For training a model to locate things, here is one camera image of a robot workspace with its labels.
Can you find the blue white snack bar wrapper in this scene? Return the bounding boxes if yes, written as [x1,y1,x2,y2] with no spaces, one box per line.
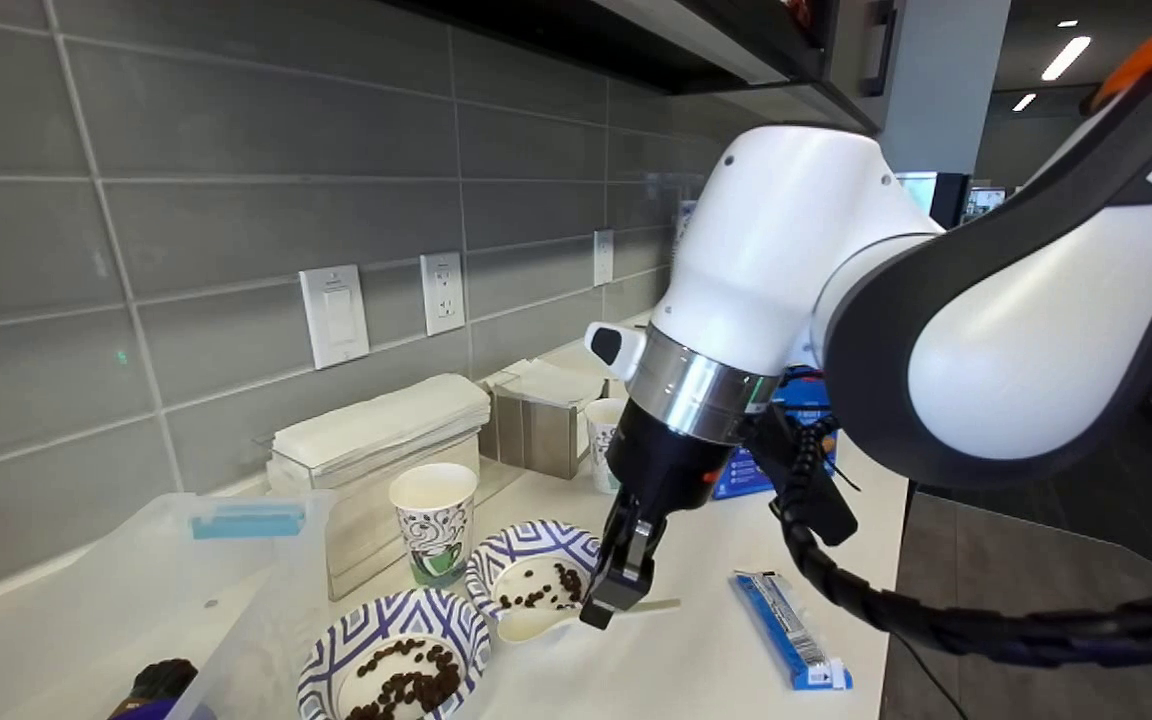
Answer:
[731,572,851,692]

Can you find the purple bag in container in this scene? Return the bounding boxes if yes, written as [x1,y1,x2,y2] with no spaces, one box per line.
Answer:
[109,658,198,720]

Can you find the blue patterned bowl many beans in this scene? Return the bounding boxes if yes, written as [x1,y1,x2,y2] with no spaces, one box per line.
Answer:
[298,586,488,720]

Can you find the white napkin dispenser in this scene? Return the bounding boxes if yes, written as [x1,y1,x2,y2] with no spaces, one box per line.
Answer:
[270,371,491,599]

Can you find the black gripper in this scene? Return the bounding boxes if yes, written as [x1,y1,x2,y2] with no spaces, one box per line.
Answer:
[581,400,731,628]

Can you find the steel napkin holder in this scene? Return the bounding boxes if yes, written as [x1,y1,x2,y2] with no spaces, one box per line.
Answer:
[479,360,606,480]

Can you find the patterned paper cup near bowls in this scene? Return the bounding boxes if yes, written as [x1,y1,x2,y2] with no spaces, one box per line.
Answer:
[387,462,479,586]

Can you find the patterned paper cup near box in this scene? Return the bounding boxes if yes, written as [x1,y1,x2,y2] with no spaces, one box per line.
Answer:
[583,400,626,491]

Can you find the blue snack box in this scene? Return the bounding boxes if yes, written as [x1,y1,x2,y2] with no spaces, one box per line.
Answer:
[711,364,836,499]

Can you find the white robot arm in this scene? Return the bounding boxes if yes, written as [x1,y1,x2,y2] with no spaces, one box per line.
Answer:
[583,37,1152,624]

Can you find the white wall switch plate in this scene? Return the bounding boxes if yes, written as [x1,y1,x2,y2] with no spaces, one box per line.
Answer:
[301,262,367,367]

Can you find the clear plastic container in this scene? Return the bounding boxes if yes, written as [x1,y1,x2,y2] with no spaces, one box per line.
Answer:
[0,494,333,720]

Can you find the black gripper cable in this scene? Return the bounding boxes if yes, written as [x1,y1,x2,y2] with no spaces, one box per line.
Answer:
[740,403,1152,670]

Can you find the white wall outlet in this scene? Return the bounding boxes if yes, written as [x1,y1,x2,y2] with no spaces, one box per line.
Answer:
[421,252,464,331]

